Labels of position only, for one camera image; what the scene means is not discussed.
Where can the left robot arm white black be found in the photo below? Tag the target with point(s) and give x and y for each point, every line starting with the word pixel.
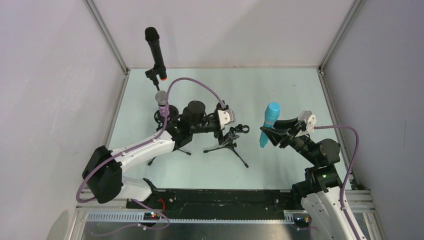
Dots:
pixel 104 172

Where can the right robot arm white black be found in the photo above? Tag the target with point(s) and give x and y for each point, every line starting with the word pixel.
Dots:
pixel 322 193

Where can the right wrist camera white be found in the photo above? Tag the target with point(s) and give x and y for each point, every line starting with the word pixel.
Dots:
pixel 306 122

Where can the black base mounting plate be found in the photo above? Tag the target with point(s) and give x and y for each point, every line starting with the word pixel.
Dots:
pixel 224 204

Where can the tripod stand with clip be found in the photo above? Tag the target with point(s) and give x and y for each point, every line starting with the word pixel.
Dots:
pixel 229 141

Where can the purple glitter microphone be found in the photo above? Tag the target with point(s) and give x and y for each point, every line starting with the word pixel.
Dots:
pixel 163 107

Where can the aluminium frame rail front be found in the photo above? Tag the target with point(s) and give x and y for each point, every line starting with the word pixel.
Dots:
pixel 360 201

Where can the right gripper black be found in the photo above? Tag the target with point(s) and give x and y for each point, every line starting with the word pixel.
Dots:
pixel 286 133

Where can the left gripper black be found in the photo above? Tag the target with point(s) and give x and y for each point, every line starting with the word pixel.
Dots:
pixel 218 124

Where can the blue toy microphone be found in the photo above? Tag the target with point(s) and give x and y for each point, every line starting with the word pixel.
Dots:
pixel 271 115

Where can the tripod stand with shock mount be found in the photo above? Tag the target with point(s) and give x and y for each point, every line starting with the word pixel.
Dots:
pixel 162 122

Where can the black microphone orange end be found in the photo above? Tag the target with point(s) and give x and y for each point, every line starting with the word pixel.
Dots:
pixel 159 70

